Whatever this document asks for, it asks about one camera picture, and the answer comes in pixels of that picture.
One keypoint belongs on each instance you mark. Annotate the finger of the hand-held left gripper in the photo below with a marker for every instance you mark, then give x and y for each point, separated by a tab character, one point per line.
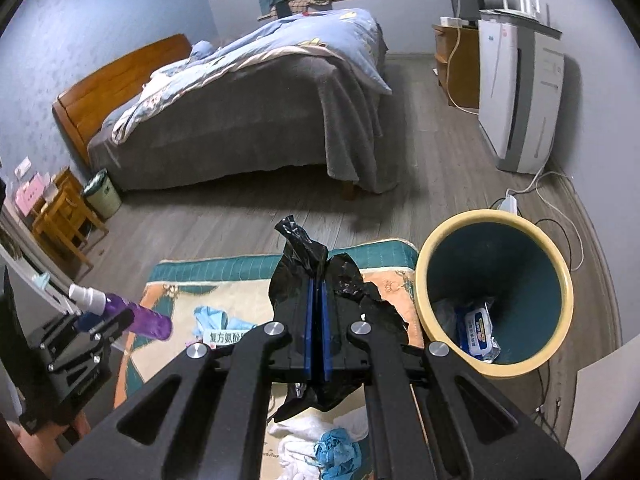
114	321

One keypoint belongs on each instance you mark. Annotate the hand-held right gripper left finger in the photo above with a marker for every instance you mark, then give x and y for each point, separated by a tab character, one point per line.
311	340

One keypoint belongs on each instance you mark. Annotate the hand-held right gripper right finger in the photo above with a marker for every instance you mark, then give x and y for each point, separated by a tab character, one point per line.
327	340

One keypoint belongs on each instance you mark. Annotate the purple spray bottle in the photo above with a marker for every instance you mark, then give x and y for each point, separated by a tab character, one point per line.
150	322

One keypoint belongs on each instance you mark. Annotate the black plastic bag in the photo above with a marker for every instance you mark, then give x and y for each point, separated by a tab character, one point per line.
296	252

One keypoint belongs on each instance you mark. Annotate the blue face mask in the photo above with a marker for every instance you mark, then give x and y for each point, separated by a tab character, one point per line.
211	317

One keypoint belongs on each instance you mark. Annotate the white tissue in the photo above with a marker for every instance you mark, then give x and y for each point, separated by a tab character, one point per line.
295	440

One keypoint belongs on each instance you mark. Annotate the blue glove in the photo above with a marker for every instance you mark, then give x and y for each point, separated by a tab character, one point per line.
339	455

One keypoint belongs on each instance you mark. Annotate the yellow-rimmed teal trash bin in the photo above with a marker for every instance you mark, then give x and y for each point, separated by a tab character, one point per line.
500	260

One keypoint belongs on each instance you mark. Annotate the patterned teal and orange mat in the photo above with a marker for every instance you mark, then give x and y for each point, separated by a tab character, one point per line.
165	305

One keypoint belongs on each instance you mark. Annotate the white medicine box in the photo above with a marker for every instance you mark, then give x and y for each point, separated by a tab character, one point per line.
225	337

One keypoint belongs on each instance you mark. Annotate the small wooden stool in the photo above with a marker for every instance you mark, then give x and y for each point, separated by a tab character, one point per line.
65	215

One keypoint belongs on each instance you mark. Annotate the small green waste bin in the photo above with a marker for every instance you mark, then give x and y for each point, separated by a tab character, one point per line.
102	195

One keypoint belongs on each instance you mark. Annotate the white and blue wipes packet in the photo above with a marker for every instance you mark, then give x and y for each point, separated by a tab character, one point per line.
477	332

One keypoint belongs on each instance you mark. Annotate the pink box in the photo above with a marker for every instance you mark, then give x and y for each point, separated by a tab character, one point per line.
32	192

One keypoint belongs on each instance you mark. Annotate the bed with grey cover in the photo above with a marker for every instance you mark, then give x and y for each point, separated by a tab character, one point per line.
240	125

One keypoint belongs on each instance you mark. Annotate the white power strip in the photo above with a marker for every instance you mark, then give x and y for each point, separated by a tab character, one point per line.
510	202

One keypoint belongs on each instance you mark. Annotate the wooden headboard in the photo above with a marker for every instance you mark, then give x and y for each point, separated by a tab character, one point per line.
110	85

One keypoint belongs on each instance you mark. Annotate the white board panel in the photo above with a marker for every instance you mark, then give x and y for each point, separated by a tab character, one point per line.
600	400

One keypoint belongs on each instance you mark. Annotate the light blue quilt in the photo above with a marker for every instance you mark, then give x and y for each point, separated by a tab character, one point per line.
300	40

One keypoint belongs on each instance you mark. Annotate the wooden cabinet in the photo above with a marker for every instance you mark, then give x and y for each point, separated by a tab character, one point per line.
462	65

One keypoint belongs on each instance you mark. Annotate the white air purifier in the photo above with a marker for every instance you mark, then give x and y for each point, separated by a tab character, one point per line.
520	95

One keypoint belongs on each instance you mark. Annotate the white router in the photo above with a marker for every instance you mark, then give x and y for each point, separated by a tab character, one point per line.
520	10

